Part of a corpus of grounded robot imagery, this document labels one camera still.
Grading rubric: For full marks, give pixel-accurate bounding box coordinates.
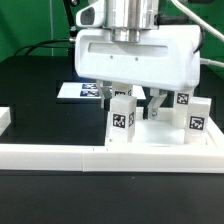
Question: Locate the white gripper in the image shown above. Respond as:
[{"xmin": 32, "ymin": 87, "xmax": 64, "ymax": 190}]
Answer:
[{"xmin": 75, "ymin": 1, "xmax": 201, "ymax": 119}]

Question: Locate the white square table top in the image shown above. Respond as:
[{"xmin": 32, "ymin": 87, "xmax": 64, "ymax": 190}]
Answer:
[{"xmin": 105, "ymin": 108, "xmax": 224, "ymax": 148}]

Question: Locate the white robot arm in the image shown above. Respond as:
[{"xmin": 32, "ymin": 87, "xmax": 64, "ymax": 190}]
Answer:
[{"xmin": 75, "ymin": 0, "xmax": 224, "ymax": 118}]

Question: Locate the white base tag plate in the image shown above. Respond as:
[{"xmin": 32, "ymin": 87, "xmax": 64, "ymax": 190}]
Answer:
[{"xmin": 56, "ymin": 81, "xmax": 147, "ymax": 100}]

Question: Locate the white U-shaped obstacle fence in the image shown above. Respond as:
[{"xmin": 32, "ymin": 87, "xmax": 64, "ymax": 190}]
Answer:
[{"xmin": 0, "ymin": 106, "xmax": 224, "ymax": 174}]

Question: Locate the black cable bundle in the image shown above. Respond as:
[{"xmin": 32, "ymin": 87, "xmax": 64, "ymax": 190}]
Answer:
[{"xmin": 13, "ymin": 37, "xmax": 78, "ymax": 57}]

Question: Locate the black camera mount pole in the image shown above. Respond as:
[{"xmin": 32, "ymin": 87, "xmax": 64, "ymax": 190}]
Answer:
[{"xmin": 63, "ymin": 0, "xmax": 80, "ymax": 37}]

